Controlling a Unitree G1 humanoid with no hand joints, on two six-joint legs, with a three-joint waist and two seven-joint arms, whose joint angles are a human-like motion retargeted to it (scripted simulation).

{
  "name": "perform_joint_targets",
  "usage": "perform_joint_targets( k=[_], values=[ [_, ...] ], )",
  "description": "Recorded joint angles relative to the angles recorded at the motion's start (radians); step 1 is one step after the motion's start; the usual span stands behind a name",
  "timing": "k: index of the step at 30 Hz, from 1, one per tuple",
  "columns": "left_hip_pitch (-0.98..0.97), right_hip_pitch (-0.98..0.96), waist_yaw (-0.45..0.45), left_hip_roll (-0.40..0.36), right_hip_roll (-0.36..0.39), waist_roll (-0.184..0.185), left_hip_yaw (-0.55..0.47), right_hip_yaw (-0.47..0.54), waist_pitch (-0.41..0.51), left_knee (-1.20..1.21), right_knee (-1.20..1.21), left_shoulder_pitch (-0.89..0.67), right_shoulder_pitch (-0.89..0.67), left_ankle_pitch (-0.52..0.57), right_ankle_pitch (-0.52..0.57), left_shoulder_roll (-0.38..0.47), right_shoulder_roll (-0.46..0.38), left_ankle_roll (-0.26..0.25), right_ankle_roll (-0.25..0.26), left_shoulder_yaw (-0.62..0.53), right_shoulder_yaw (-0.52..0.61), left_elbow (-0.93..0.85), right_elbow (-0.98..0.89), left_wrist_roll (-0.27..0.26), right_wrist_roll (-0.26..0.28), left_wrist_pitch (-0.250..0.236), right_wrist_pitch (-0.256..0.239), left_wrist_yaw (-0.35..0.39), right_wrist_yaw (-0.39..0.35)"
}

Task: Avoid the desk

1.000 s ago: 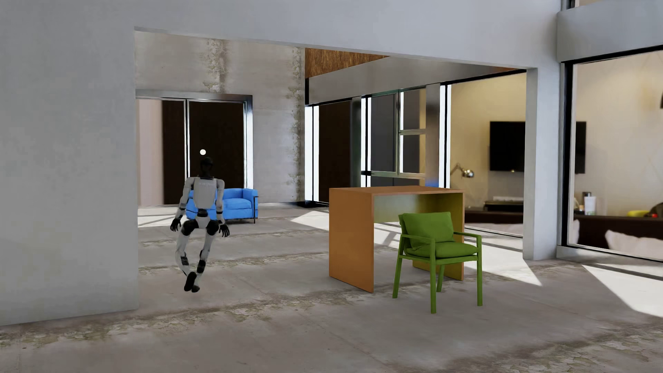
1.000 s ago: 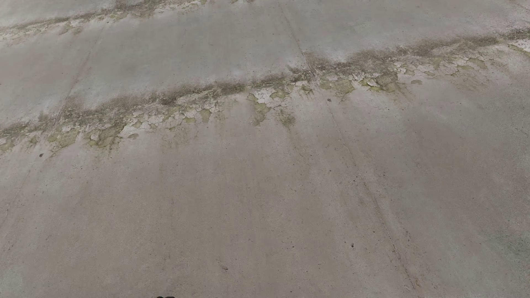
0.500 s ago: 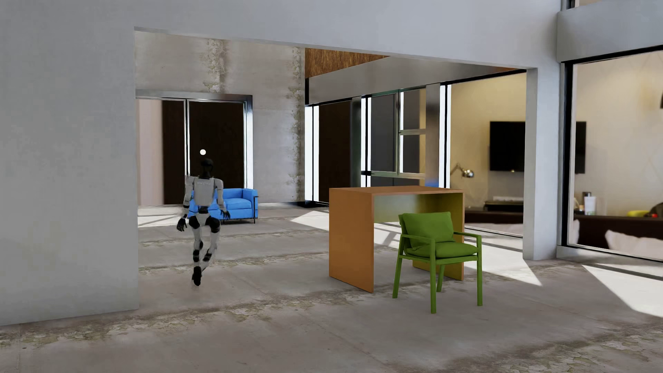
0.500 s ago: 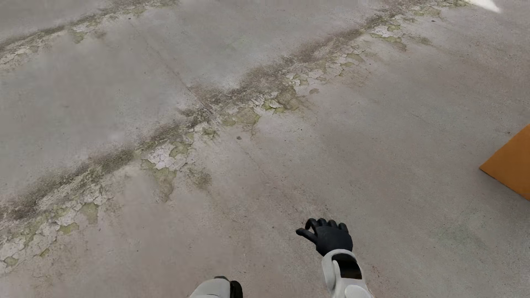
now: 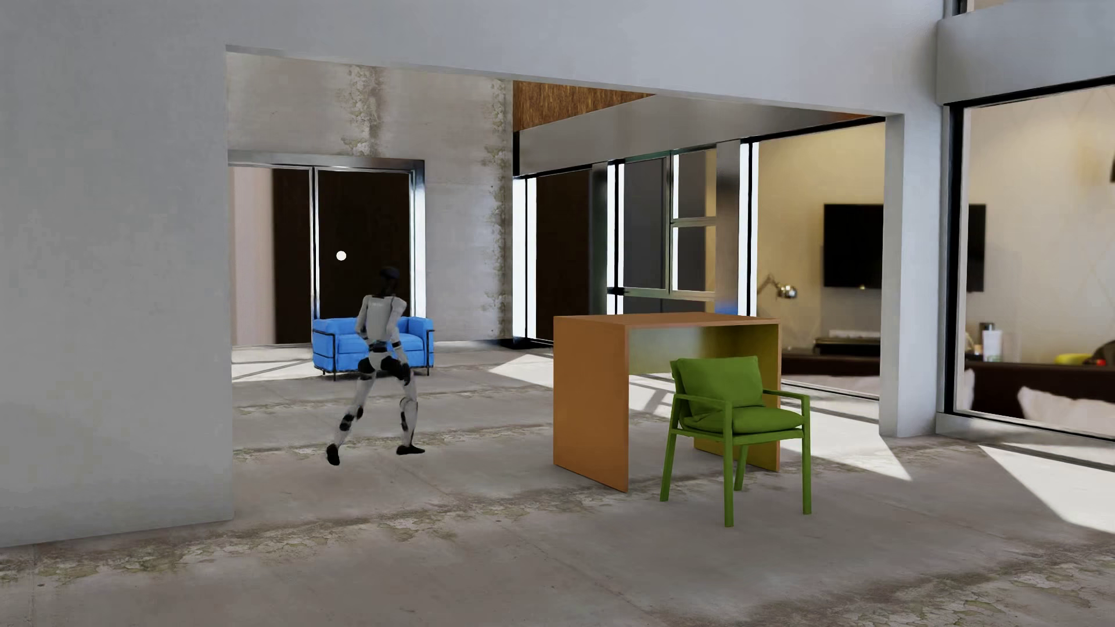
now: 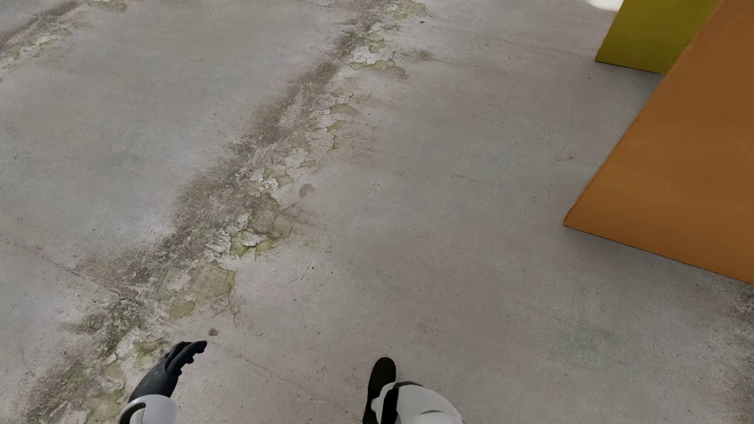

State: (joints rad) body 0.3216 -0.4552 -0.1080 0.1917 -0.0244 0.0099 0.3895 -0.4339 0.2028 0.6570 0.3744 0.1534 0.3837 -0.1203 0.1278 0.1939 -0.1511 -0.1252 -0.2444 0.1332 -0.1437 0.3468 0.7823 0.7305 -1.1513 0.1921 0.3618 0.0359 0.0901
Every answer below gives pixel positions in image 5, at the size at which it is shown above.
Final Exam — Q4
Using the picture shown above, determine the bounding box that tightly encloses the orange wooden desk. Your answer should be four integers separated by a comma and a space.
552, 312, 782, 494

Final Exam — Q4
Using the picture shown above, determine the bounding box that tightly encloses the white humanoid robot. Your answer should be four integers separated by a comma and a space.
325, 265, 427, 467

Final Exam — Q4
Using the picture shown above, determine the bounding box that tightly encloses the green armchair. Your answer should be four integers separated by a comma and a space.
659, 354, 814, 529

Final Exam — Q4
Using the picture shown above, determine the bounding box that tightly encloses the dark double door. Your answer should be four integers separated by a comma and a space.
272, 166, 413, 346

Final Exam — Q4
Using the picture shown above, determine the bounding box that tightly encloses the blue sofa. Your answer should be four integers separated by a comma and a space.
311, 314, 436, 381

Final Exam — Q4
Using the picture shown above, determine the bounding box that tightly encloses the dark low tv cabinet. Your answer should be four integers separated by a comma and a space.
780, 336, 883, 378

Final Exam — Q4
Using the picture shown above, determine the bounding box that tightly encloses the black wall television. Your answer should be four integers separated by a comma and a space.
822, 203, 988, 294

